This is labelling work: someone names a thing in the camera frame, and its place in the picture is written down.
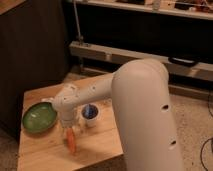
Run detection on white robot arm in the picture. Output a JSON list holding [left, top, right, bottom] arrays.
[[52, 59, 184, 171]]

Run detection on green ceramic bowl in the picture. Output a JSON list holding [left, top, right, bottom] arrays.
[[22, 102, 57, 134]]

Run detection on white cup with blue object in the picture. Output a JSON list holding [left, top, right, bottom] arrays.
[[81, 104, 99, 127]]

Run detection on black and red snack bar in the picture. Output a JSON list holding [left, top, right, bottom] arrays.
[[41, 97, 54, 103]]

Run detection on wooden table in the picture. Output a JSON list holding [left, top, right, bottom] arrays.
[[17, 73, 124, 171]]

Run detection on metal vertical pole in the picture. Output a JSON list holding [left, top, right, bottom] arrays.
[[73, 0, 83, 44]]

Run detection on grey metal shelf rail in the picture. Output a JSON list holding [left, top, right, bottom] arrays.
[[69, 41, 213, 81]]

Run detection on black handle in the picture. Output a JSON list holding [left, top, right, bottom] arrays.
[[168, 57, 199, 67]]

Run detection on black floor cable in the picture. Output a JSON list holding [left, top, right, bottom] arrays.
[[199, 96, 213, 168]]

